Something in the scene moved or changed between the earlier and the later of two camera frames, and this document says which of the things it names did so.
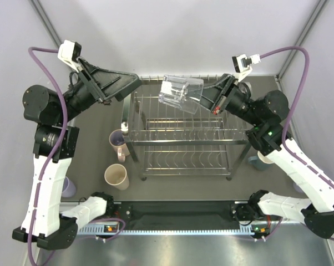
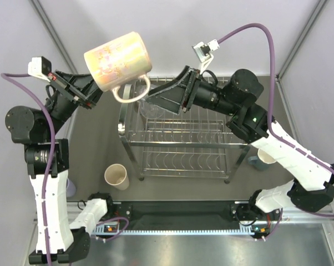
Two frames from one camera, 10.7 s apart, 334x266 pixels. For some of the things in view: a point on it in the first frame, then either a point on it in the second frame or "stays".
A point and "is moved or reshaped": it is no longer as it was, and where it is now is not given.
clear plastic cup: x=182 y=92 is moved or reshaped
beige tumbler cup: x=116 y=175 stays
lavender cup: x=69 y=188 stays
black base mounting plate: x=207 y=215 stays
